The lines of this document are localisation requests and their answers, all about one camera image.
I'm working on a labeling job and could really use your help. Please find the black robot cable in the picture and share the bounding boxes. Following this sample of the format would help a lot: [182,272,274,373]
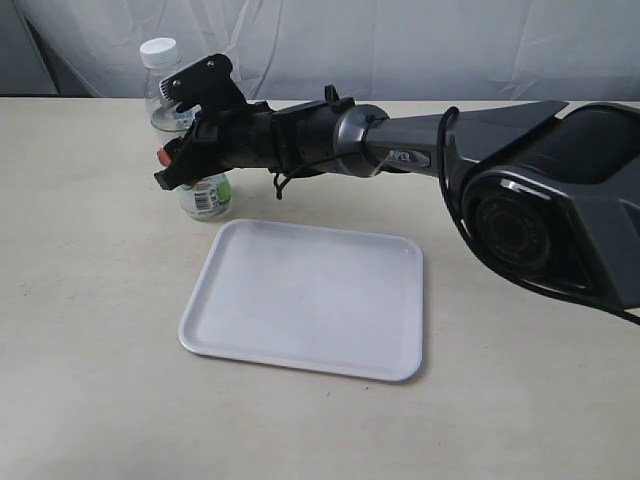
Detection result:
[272,107,640,326]

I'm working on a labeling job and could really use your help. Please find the clear plastic bottle white cap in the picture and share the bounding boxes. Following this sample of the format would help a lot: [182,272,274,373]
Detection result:
[139,37,232,221]

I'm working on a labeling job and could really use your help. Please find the white rectangular plastic tray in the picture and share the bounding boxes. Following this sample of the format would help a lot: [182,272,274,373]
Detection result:
[178,219,425,382]

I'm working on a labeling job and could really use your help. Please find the white wrinkled backdrop cloth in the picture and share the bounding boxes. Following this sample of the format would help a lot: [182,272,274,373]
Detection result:
[16,1,639,101]

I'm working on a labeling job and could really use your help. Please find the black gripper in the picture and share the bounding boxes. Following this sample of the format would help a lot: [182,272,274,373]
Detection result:
[154,53,345,190]

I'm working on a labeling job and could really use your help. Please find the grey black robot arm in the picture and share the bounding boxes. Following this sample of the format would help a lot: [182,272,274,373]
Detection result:
[156,54,639,315]

